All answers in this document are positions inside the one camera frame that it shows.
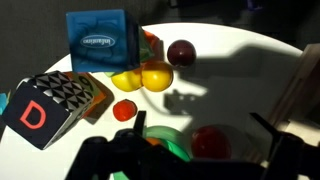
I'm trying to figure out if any red toy tomato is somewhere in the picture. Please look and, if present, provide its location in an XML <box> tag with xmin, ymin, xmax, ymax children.
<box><xmin>190</xmin><ymin>125</ymin><xmax>233</xmax><ymax>161</ymax></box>

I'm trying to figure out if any yellow toy lemon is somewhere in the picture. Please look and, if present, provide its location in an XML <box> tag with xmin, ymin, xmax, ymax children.
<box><xmin>110</xmin><ymin>69</ymin><xmax>145</xmax><ymax>93</ymax></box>
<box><xmin>140</xmin><ymin>60</ymin><xmax>175</xmax><ymax>93</ymax></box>

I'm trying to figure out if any black fabric block letter D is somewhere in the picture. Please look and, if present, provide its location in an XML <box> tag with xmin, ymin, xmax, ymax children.
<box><xmin>0</xmin><ymin>70</ymin><xmax>95</xmax><ymax>151</ymax></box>

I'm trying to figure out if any wooden tray box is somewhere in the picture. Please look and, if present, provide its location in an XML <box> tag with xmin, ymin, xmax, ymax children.
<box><xmin>265</xmin><ymin>42</ymin><xmax>320</xmax><ymax>149</ymax></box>

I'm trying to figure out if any green translucent bowl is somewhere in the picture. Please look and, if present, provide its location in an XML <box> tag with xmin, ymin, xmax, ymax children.
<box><xmin>112</xmin><ymin>125</ymin><xmax>193</xmax><ymax>180</ymax></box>

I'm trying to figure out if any dark red toy plum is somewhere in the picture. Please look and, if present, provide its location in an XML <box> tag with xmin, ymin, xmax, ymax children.
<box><xmin>166</xmin><ymin>38</ymin><xmax>198</xmax><ymax>70</ymax></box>

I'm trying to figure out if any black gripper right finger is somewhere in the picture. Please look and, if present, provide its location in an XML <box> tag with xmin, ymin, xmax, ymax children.
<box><xmin>199</xmin><ymin>112</ymin><xmax>320</xmax><ymax>180</ymax></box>

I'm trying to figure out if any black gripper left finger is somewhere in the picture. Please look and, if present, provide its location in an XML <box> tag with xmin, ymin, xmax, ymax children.
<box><xmin>64</xmin><ymin>110</ymin><xmax>188</xmax><ymax>180</ymax></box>

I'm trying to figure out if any blue block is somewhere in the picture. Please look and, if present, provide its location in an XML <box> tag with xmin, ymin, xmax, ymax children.
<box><xmin>65</xmin><ymin>8</ymin><xmax>142</xmax><ymax>74</ymax></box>

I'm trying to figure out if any small red toy fruit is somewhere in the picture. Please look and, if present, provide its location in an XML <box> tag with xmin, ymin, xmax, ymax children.
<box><xmin>112</xmin><ymin>98</ymin><xmax>139</xmax><ymax>123</ymax></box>

